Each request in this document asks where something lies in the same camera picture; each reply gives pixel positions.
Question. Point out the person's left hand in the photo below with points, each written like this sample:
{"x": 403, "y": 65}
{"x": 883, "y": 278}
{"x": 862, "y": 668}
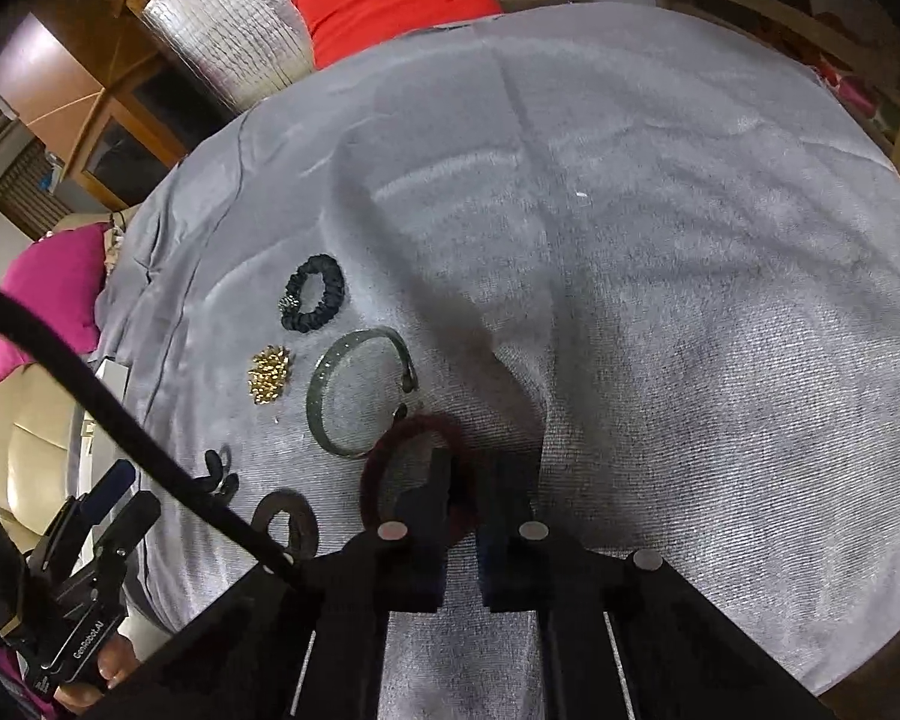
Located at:
{"x": 116, "y": 664}

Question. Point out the gold spiky brooch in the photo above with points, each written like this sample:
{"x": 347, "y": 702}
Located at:
{"x": 270, "y": 375}

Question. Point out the grey cloth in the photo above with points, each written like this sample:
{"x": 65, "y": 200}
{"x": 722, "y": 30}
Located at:
{"x": 645, "y": 277}

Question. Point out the wooden cabinet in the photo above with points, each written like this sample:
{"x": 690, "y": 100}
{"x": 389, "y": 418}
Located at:
{"x": 52, "y": 82}

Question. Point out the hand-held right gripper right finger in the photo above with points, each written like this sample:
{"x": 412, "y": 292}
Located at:
{"x": 504, "y": 510}

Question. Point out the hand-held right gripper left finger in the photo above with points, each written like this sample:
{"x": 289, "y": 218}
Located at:
{"x": 435, "y": 484}

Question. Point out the silver foil mat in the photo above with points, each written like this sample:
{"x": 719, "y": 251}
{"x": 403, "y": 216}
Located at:
{"x": 217, "y": 37}

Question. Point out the red pillow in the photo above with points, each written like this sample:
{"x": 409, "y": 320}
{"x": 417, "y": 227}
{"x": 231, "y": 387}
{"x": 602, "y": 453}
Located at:
{"x": 390, "y": 0}

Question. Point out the dark slatted panel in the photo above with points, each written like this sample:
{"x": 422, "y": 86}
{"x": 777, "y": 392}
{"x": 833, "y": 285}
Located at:
{"x": 26, "y": 195}

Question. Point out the wooden chair frame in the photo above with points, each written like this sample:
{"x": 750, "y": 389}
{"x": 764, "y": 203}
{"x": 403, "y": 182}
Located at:
{"x": 757, "y": 11}

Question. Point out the magenta pillow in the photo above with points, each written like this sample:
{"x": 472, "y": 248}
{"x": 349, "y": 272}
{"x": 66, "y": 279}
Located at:
{"x": 52, "y": 292}

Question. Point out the thin grey headband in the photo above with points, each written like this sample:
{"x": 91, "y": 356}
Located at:
{"x": 316, "y": 405}

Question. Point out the beige leather sofa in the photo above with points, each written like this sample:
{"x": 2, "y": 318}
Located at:
{"x": 22, "y": 435}

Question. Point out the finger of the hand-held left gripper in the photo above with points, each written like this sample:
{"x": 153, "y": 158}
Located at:
{"x": 131, "y": 525}
{"x": 109, "y": 484}

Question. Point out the beige patterned cloth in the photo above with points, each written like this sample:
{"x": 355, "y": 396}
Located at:
{"x": 115, "y": 247}

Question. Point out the black scrunchie with rhinestone charm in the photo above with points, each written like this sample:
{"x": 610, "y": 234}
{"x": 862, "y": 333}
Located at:
{"x": 335, "y": 300}

